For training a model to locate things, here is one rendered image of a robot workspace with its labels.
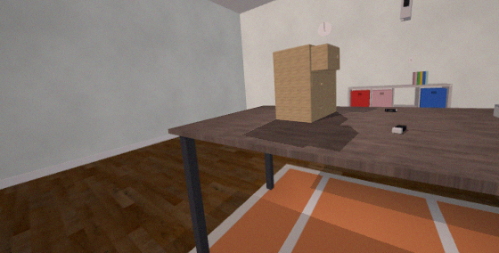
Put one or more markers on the light wooden chest of drawers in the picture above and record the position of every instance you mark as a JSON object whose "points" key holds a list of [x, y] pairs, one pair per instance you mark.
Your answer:
{"points": [[292, 84]]}

